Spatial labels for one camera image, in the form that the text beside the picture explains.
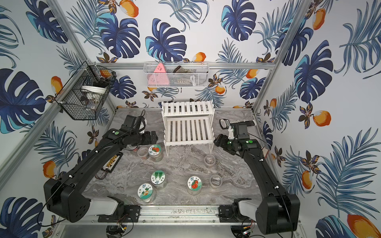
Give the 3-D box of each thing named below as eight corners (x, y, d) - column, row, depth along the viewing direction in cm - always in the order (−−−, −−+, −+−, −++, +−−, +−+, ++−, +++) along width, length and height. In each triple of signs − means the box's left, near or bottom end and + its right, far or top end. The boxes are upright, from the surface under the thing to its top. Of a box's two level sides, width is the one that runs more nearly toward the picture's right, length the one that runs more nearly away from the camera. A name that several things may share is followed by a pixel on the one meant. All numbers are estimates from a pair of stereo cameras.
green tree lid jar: (152, 189, 84) (149, 184, 77) (155, 176, 89) (152, 170, 82) (166, 189, 84) (163, 184, 77) (167, 176, 89) (165, 170, 82)
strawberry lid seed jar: (187, 195, 82) (187, 190, 75) (187, 181, 87) (187, 175, 80) (201, 195, 82) (202, 190, 75) (200, 181, 87) (201, 175, 80)
